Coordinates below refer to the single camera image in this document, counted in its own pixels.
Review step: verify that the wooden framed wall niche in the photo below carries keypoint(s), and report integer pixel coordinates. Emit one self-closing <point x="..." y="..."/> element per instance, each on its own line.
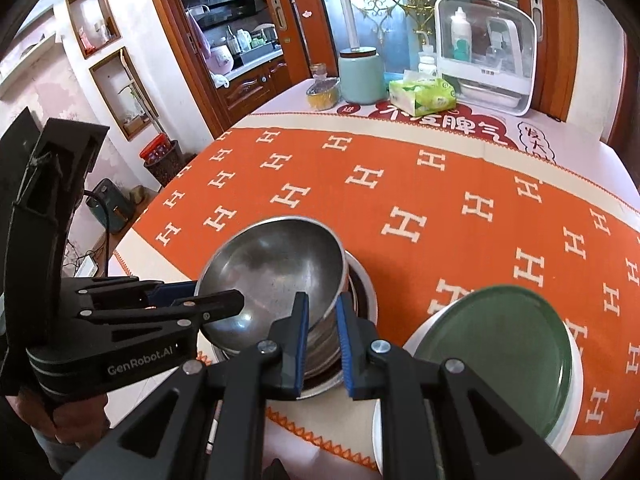
<point x="92" y="17"/>
<point x="125" y="95"/>

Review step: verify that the green plate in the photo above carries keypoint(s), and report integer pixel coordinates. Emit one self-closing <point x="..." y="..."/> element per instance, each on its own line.
<point x="490" y="360"/>

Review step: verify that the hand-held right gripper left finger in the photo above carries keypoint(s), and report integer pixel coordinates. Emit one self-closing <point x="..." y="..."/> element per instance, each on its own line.
<point x="300" y="340"/>

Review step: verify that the clear pump bottle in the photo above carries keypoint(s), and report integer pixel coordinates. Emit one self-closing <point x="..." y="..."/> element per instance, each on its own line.
<point x="496" y="55"/>

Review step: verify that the white power strip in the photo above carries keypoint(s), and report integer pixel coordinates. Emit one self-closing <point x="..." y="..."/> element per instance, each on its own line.
<point x="86" y="265"/>

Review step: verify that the yellow round tin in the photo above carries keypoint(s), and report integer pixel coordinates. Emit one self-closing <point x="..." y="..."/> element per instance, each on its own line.
<point x="322" y="97"/>

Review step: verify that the green tissue pack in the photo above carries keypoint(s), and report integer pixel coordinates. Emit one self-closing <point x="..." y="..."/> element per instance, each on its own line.
<point x="425" y="95"/>

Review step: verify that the white floral pot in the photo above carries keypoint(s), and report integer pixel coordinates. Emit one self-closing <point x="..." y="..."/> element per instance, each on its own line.
<point x="221" y="57"/>

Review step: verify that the white countertop storage cabinet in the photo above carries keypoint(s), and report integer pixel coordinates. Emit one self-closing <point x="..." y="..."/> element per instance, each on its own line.
<point x="520" y="90"/>

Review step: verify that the wooden glass sliding door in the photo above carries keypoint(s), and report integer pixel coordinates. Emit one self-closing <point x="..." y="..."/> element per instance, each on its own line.
<point x="555" y="35"/>

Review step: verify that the mint green canister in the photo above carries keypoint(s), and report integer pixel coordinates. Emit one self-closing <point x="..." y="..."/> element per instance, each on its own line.
<point x="362" y="80"/>

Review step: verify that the small steel bowl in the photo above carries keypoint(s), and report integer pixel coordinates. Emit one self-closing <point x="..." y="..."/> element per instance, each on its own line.
<point x="270" y="275"/>

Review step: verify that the orange patterned tablecloth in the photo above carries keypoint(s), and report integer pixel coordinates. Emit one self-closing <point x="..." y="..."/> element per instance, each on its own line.
<point x="400" y="185"/>

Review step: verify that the pink hanging cloth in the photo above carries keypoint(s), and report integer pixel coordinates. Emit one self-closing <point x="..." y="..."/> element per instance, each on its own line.
<point x="199" y="32"/>

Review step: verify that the red basket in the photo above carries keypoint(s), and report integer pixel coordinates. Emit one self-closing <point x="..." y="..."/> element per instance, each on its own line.
<point x="157" y="147"/>

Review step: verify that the large steel bowl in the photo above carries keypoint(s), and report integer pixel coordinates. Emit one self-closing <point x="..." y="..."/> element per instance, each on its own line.
<point x="362" y="290"/>

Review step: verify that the small glass jar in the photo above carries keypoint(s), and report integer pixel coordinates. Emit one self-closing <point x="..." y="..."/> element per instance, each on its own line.
<point x="319" y="72"/>

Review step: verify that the white bottle teal label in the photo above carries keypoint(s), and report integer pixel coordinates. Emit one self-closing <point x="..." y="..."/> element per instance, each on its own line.
<point x="460" y="35"/>

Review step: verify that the person's left hand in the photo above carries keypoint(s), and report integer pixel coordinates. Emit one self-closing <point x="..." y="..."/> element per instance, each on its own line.
<point x="80" y="412"/>

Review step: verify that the small white bottle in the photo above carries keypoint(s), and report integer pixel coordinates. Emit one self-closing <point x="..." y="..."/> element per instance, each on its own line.
<point x="427" y="65"/>

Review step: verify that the dark wicker basket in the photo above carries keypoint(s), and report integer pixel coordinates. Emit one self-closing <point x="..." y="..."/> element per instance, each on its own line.
<point x="172" y="167"/>

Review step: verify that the white paper roll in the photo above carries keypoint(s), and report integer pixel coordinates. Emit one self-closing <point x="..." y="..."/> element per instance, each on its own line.
<point x="351" y="15"/>

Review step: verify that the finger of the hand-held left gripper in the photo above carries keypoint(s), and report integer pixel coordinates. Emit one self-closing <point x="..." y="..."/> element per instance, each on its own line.
<point x="170" y="292"/>
<point x="215" y="305"/>

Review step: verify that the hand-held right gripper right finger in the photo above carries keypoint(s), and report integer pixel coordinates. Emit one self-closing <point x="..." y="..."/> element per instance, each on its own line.
<point x="347" y="350"/>

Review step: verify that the teal floor appliance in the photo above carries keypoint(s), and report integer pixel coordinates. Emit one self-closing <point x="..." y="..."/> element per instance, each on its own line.
<point x="107" y="205"/>

